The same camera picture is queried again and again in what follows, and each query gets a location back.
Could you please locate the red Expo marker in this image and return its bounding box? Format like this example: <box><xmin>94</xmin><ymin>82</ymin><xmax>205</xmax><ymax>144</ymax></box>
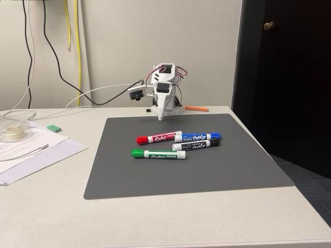
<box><xmin>136</xmin><ymin>130</ymin><xmax>183</xmax><ymax>145</ymax></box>

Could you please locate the blue Expo marker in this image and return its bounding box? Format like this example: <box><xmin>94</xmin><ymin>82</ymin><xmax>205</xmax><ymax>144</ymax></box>
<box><xmin>174</xmin><ymin>132</ymin><xmax>223</xmax><ymax>143</ymax></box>

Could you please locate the black Expo marker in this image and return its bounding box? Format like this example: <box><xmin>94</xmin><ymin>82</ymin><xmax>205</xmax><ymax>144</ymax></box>
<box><xmin>172</xmin><ymin>138</ymin><xmax>221</xmax><ymax>152</ymax></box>

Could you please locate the green Expo marker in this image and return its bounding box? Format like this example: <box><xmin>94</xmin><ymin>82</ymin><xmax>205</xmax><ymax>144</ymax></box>
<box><xmin>130</xmin><ymin>148</ymin><xmax>187</xmax><ymax>161</ymax></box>

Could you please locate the orange stick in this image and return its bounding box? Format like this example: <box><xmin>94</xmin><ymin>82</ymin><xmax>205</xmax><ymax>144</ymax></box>
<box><xmin>184</xmin><ymin>105</ymin><xmax>209</xmax><ymax>113</ymax></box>

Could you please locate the grey mat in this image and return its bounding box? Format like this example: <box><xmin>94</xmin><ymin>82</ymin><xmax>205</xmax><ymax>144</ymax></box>
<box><xmin>83</xmin><ymin>113</ymin><xmax>296</xmax><ymax>200</ymax></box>

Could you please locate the blank white paper sheet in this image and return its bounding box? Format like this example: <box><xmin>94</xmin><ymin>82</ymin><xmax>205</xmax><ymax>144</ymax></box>
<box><xmin>0</xmin><ymin>138</ymin><xmax>89</xmax><ymax>187</ymax></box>

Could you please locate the dark door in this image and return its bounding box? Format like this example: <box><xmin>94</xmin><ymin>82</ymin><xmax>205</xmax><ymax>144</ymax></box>
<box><xmin>231</xmin><ymin>0</ymin><xmax>331</xmax><ymax>179</ymax></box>

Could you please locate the printed white paper sheet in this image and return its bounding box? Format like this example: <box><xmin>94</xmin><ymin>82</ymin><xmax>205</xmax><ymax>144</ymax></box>
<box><xmin>0</xmin><ymin>121</ymin><xmax>71</xmax><ymax>163</ymax></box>

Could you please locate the black camera on white mount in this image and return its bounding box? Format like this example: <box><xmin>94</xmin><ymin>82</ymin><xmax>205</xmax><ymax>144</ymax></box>
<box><xmin>128</xmin><ymin>86</ymin><xmax>146</xmax><ymax>102</ymax></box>

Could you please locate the white cable to robot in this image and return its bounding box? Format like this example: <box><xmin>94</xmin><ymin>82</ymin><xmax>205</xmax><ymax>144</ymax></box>
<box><xmin>64</xmin><ymin>82</ymin><xmax>145</xmax><ymax>109</ymax></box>

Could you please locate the white wall cable raceway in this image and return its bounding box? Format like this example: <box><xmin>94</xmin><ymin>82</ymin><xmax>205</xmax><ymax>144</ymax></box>
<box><xmin>77</xmin><ymin>0</ymin><xmax>93</xmax><ymax>107</ymax></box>

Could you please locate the long yellow cable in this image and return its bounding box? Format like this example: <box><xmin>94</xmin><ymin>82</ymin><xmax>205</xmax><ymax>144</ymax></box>
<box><xmin>74</xmin><ymin>0</ymin><xmax>82</xmax><ymax>107</ymax></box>

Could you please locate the short yellow cable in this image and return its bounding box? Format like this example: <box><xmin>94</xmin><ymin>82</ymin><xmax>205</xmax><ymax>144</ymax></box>
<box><xmin>64</xmin><ymin>0</ymin><xmax>72</xmax><ymax>52</ymax></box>

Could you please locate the thick black camera cable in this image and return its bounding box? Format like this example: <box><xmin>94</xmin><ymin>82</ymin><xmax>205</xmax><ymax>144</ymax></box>
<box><xmin>42</xmin><ymin>0</ymin><xmax>144</xmax><ymax>106</ymax></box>

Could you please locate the thin black hanging cable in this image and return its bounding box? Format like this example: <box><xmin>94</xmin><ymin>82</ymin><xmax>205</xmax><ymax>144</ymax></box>
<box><xmin>21</xmin><ymin>0</ymin><xmax>35</xmax><ymax>109</ymax></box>

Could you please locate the short white cable with plug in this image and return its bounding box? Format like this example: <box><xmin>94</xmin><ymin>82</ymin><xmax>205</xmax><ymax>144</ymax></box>
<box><xmin>0</xmin><ymin>144</ymin><xmax>50</xmax><ymax>162</ymax></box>

